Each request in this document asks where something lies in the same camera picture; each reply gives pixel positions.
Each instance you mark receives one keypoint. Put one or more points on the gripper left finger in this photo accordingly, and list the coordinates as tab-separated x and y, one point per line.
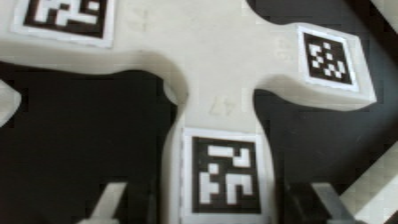
109	204

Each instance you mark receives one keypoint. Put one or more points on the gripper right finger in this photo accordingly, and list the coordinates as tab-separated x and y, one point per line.
313	205

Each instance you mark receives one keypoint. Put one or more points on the white cross-shaped table base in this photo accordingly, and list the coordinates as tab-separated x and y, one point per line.
221	53

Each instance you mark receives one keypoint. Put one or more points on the white cylindrical table leg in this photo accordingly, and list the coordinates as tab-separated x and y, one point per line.
9	102

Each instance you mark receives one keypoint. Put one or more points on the white U-shaped border frame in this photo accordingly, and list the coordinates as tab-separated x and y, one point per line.
370	197

